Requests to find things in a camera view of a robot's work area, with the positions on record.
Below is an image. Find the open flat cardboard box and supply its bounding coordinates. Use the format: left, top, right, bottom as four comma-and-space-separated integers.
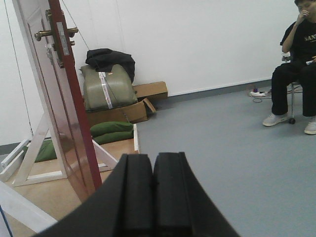
86, 98, 156, 126

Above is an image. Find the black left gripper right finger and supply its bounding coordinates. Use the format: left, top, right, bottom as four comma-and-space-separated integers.
154, 152, 239, 237

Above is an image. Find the upper green sandbag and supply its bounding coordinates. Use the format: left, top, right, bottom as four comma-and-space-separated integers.
90, 121, 134, 137

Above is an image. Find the brass door handle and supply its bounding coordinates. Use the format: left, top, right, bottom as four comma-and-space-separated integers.
34, 27, 79, 41

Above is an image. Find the black jacket on sack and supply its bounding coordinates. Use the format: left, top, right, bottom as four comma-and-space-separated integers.
85, 48, 135, 82

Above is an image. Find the seated person in black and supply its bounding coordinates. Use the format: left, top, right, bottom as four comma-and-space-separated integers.
262, 0, 316, 135

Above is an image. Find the white wooden door frame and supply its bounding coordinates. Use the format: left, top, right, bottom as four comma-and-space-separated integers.
0, 0, 119, 234

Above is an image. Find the green sandbag behind door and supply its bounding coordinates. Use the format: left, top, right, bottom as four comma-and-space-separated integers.
35, 139, 57, 162

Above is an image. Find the white aluminium rail on floor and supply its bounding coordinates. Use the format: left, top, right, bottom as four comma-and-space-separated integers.
0, 139, 29, 182

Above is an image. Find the reddish brown wooden door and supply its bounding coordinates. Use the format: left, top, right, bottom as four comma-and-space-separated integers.
20, 0, 102, 201

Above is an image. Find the white power strip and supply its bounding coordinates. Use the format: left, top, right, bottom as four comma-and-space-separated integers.
249, 88, 266, 97

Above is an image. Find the olive green woven sack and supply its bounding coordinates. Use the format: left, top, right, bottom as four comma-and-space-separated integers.
81, 64, 138, 111

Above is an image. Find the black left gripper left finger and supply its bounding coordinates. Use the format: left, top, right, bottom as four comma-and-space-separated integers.
37, 154, 154, 237

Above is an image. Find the office chair with wheels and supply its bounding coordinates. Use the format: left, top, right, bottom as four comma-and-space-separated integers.
282, 52, 300, 124

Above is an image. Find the closed long cardboard box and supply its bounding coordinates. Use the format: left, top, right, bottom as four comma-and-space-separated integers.
133, 81, 168, 101

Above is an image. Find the thin steel guy wire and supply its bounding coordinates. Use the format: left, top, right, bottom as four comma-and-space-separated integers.
61, 0, 134, 124

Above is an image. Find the plywood base board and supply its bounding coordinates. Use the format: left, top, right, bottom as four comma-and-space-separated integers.
5, 139, 137, 237

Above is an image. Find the lower green sandbag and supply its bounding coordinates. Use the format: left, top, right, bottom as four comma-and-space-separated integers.
93, 131, 133, 145

